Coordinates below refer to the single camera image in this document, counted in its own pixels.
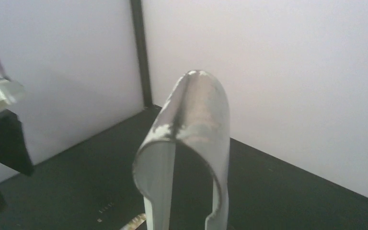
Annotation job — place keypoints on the metal tongs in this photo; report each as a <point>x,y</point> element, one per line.
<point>195,115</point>

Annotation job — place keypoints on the floral cookie tray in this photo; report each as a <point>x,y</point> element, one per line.
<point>135,222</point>

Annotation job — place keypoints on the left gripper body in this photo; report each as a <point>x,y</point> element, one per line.
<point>13,150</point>

